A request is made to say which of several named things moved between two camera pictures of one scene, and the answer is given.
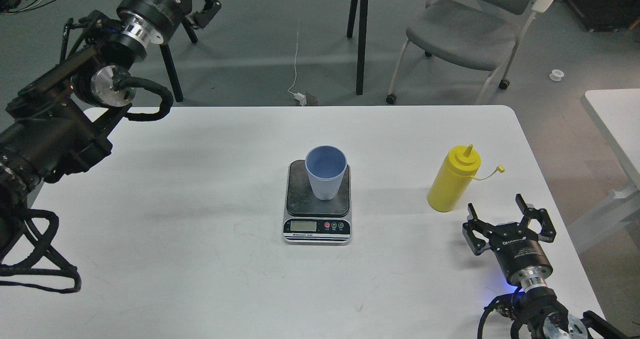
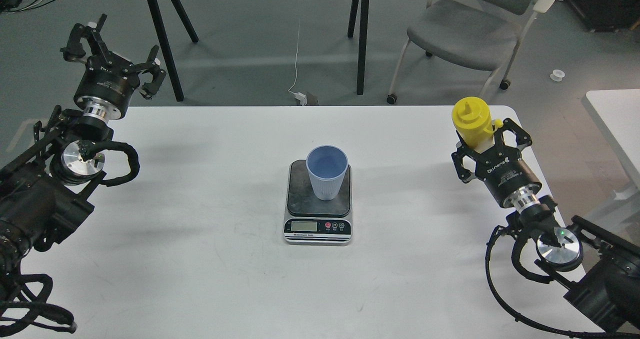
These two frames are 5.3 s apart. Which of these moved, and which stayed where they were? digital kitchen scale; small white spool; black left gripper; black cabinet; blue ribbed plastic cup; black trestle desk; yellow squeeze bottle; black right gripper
Moved: black right gripper; black left gripper; yellow squeeze bottle
Stayed: black trestle desk; digital kitchen scale; blue ribbed plastic cup; black cabinet; small white spool
